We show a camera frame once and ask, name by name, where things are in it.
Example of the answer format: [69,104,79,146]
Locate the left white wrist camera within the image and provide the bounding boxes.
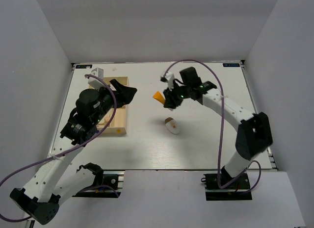
[85,68,105,91]

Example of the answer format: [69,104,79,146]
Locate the right blue table sticker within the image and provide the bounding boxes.
[222,63,240,68]

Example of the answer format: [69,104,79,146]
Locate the beige makeup sponge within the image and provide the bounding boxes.
[98,116,110,125]

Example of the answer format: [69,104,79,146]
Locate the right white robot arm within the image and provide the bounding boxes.
[160,67,273,189]

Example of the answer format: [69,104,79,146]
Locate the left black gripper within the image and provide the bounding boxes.
[92,79,137,124]

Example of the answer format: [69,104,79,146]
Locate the wooden divided organizer box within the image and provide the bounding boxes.
[97,76,129,135]

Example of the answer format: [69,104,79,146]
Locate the left blue table sticker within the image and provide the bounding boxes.
[76,64,92,69]

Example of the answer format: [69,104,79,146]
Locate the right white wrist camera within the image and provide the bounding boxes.
[160,72,175,90]

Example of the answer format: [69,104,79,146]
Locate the blue table sticker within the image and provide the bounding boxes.
[76,64,92,69]
[222,63,240,68]

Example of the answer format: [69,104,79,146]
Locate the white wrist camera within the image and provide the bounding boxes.
[85,68,105,91]
[160,72,175,90]

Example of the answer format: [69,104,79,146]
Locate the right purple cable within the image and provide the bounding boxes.
[164,60,262,195]

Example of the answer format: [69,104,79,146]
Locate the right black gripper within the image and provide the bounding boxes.
[162,82,190,110]

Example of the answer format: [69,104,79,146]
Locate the purple cable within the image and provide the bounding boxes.
[164,60,262,195]
[0,75,121,223]

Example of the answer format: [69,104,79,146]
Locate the white bottle gold cap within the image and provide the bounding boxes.
[165,117,181,135]

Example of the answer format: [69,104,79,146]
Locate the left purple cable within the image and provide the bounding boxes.
[0,75,121,223]

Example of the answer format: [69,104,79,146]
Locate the orange tube white cap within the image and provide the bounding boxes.
[153,91,165,105]

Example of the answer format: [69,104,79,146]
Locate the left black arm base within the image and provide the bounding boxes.
[73,171,125,199]

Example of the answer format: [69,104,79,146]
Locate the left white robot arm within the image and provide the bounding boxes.
[10,79,137,225]

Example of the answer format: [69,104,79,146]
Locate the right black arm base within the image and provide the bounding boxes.
[201,173,253,202]

